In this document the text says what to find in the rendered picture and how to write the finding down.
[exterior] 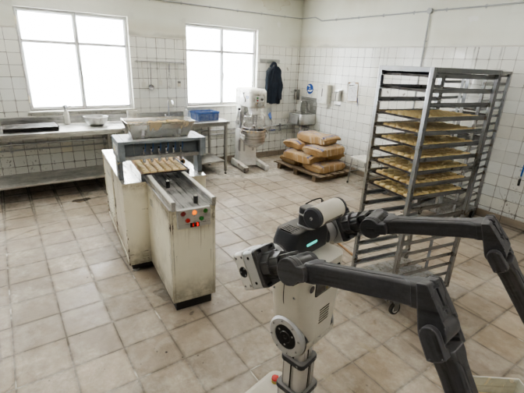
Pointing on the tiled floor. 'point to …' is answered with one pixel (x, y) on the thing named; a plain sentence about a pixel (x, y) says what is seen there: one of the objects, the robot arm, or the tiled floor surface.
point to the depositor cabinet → (133, 208)
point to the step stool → (360, 168)
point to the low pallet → (312, 171)
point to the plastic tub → (498, 384)
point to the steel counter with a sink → (77, 128)
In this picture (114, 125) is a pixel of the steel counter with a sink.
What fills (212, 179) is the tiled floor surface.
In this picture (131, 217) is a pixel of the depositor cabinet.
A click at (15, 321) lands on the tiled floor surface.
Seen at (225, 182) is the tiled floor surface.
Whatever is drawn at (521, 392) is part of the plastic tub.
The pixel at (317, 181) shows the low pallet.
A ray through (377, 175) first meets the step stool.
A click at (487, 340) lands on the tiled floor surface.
